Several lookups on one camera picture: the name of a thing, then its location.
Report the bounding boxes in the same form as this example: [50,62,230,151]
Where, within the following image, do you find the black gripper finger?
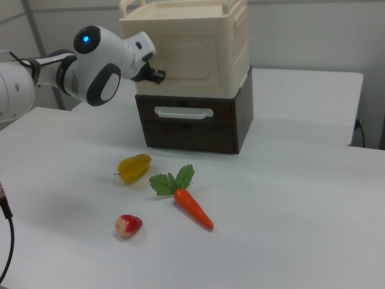
[146,61,167,76]
[141,71,165,84]

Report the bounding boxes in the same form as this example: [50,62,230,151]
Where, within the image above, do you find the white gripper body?
[125,31,158,82]

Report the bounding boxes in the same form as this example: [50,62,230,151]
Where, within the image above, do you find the cream cabinet door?
[134,33,226,92]

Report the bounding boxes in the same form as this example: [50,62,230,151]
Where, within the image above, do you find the cream plastic cabinet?
[119,0,252,99]

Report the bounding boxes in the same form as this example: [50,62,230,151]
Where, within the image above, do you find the dark brown drawer box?
[134,67,255,155]

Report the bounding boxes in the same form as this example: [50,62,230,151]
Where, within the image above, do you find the yellow toy starfruit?
[113,154,152,185]

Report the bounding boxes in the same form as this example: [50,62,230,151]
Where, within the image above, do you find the orange toy carrot green leaves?
[149,164,215,231]

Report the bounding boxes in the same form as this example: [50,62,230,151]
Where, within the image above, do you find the red wax apple toy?
[114,214,143,238]

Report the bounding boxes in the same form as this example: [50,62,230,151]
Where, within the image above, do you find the white drawer handle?
[154,105,215,120]

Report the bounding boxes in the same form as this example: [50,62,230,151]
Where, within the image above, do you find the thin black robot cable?
[7,50,76,89]

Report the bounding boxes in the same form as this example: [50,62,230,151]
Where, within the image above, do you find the black cable with metal plug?
[0,180,15,282]

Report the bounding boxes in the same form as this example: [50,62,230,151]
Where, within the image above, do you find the thin black wall cable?
[354,119,366,148]

